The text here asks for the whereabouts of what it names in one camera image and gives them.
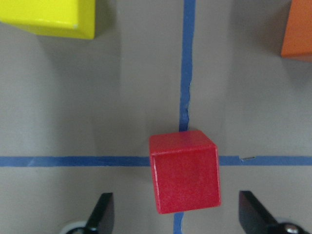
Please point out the yellow wooden block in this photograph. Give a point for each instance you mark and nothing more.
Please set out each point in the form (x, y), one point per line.
(56, 18)

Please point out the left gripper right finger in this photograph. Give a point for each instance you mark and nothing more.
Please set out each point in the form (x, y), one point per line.
(254, 218)

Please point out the orange wooden block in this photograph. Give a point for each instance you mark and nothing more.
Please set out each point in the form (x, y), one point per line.
(297, 42)

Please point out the red wooden block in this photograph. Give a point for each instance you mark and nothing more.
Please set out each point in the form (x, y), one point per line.
(185, 172)

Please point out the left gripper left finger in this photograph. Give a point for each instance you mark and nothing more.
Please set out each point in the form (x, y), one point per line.
(101, 220)

